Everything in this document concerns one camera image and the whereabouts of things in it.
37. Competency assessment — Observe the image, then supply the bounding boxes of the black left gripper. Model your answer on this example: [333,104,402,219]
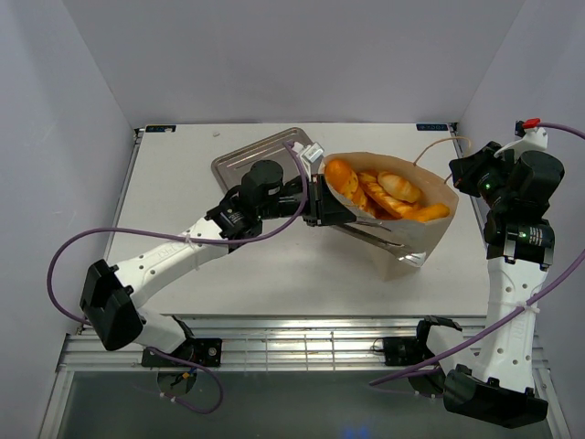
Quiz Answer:
[259,175,356,228]

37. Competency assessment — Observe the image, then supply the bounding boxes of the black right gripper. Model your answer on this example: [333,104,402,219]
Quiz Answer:
[449,141,519,210]

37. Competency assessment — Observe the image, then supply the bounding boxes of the long fake baguette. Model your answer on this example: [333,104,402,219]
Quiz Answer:
[324,159,368,209]

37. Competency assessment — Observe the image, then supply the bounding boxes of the silver metal tongs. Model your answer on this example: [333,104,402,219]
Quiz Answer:
[333,219,427,268]

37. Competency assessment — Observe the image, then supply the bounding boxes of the twisted fake bread front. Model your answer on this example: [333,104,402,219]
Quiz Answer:
[357,171,422,219]

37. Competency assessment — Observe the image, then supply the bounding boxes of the pale shell fake bread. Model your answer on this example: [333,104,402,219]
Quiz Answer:
[378,171,422,203]

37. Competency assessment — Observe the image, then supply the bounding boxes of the cream paper bag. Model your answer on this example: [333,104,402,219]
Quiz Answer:
[319,152,459,280]

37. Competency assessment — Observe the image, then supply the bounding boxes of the small striped fake bread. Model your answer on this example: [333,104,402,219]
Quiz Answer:
[409,203,451,222]

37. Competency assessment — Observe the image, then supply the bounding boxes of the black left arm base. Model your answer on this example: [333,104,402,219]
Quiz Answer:
[141,337,223,368]

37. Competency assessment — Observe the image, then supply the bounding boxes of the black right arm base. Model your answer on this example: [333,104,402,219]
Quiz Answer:
[371,337,431,367]

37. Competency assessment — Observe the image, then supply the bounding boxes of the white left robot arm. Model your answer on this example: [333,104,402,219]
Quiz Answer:
[80,160,356,366]

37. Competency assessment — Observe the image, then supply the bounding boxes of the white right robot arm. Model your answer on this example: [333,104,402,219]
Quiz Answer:
[439,142,565,429]

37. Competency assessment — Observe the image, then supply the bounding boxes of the silver metal tray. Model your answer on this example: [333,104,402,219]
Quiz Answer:
[211,127,313,193]

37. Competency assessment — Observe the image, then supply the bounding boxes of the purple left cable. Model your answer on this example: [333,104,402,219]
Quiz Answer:
[47,140,312,415]

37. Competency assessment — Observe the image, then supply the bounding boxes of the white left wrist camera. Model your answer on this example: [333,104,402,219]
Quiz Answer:
[292,142,324,175]

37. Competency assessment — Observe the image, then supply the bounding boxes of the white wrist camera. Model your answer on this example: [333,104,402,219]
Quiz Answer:
[292,142,324,175]
[494,118,548,160]

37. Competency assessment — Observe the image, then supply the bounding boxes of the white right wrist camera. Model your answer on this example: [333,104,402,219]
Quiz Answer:
[494,118,548,160]

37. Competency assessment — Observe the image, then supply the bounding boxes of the aluminium frame rail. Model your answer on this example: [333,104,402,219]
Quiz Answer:
[57,315,549,374]

